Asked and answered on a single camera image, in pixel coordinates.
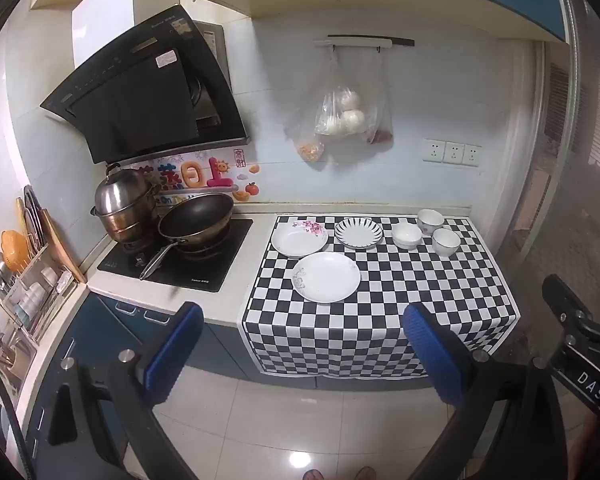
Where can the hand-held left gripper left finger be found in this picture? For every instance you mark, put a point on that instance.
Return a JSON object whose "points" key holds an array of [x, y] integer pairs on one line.
{"points": [[180, 350]]}

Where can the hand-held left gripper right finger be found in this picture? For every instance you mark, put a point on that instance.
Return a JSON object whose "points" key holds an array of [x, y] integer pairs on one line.
{"points": [[430, 355]]}

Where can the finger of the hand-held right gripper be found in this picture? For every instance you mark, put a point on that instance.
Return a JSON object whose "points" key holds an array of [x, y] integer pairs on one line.
{"points": [[562, 297]]}

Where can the blue rim white bowl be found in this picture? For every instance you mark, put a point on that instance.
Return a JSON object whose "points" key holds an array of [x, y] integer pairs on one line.
{"points": [[430, 220], [446, 244]]}

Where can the blue striped white plate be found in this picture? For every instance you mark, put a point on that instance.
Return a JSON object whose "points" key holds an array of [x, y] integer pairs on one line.
{"points": [[358, 233]]}

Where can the pink floral white plate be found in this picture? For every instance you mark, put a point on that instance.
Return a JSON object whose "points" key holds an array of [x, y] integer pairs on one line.
{"points": [[295, 242]]}

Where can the black and white checkered cloth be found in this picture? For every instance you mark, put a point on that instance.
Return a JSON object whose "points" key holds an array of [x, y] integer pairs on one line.
{"points": [[380, 320]]}

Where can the black gas stove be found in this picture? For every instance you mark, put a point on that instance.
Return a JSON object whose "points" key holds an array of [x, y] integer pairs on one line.
{"points": [[195, 277]]}

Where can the wide white bowl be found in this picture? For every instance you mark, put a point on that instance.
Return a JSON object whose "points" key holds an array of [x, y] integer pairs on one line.
{"points": [[406, 235]]}

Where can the large white plate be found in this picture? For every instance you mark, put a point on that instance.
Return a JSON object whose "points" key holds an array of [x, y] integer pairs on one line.
{"points": [[330, 275]]}

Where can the person's right foot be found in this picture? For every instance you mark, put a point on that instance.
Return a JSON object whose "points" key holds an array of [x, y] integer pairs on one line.
{"points": [[365, 474]]}

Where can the person's foot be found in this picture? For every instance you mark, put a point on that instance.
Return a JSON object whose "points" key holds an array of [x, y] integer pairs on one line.
{"points": [[365, 474], [313, 475]]}

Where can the wooden cutting board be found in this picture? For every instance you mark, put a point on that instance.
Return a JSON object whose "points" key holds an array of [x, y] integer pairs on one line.
{"points": [[62, 250]]}

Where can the metal dish rack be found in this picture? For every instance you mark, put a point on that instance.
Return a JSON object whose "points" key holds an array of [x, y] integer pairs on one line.
{"points": [[35, 295]]}

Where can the steel steamer pot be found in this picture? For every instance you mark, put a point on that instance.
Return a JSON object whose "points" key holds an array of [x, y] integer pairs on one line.
{"points": [[122, 200]]}

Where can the person's left foot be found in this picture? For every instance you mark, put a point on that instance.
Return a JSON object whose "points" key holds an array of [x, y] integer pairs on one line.
{"points": [[313, 475]]}

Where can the orange colander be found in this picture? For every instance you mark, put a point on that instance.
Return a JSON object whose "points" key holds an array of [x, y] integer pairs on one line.
{"points": [[15, 247]]}

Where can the plastic bag with red contents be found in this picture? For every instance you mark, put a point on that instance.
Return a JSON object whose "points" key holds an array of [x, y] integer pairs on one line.
{"points": [[380, 135]]}

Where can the plastic bag with orange contents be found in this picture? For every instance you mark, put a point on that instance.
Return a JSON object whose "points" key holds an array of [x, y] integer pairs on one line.
{"points": [[311, 151]]}

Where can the black range hood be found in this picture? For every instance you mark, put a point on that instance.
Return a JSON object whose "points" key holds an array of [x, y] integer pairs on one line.
{"points": [[130, 100]]}

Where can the plastic bag of white buns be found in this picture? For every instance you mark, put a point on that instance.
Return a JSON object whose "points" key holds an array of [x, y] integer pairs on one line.
{"points": [[340, 115]]}

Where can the white hood chimney cover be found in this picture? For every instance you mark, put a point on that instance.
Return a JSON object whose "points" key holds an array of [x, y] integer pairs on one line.
{"points": [[120, 10]]}

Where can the white wall outlet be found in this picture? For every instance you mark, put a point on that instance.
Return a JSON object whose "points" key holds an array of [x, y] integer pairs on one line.
{"points": [[434, 151], [472, 155], [453, 152]]}

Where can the colourful wall stickers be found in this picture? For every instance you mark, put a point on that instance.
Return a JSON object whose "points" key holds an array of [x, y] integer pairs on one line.
{"points": [[215, 172]]}

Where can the wall hook rail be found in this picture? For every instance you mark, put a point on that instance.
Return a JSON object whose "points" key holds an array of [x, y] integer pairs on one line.
{"points": [[360, 42]]}

